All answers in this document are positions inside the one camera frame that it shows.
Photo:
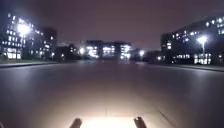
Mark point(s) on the wide building with bright windows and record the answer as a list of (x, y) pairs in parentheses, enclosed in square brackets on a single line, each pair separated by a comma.
[(106, 50)]

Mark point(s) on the robot's own part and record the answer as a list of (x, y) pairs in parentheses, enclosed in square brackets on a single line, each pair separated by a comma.
[(76, 123), (139, 122)]

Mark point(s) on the tall building with lit windows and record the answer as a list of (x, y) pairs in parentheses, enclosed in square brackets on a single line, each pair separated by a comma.
[(13, 41)]

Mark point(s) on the long building with lit windows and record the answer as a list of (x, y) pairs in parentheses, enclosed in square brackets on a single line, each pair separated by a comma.
[(196, 46)]

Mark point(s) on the dark verge strip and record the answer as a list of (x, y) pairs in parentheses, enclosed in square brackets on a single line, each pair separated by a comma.
[(20, 62), (200, 67)]

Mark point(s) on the grey paved ground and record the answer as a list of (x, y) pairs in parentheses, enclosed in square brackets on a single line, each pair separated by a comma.
[(110, 90)]

